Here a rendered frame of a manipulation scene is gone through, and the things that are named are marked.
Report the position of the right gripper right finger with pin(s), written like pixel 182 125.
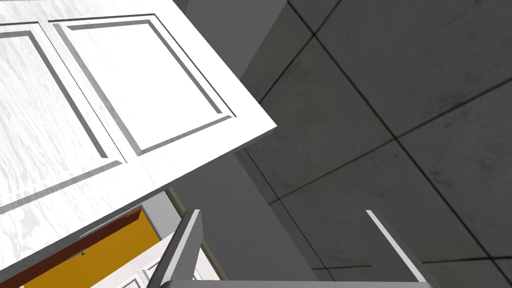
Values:
pixel 400 250

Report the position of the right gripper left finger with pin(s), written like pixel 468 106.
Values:
pixel 180 248

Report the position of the white panelled cabinet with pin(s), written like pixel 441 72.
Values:
pixel 148 270

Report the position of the white panelled door leaf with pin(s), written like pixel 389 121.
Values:
pixel 120 112

